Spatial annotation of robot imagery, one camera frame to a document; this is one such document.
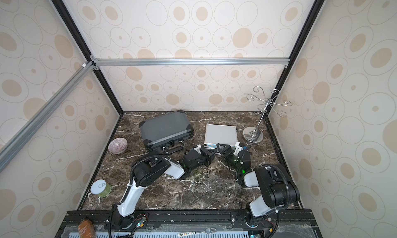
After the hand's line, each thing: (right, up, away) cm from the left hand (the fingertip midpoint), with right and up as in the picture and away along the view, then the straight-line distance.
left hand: (223, 150), depth 85 cm
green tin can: (-64, -18, -7) cm, 66 cm away
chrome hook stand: (+23, +8, +18) cm, 31 cm away
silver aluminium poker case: (0, +9, +14) cm, 16 cm away
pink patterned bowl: (-66, +1, +12) cm, 67 cm away
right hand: (0, +1, +3) cm, 3 cm away
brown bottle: (-64, -32, -17) cm, 73 cm away
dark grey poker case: (-34, +10, +12) cm, 38 cm away
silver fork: (-10, -34, -15) cm, 39 cm away
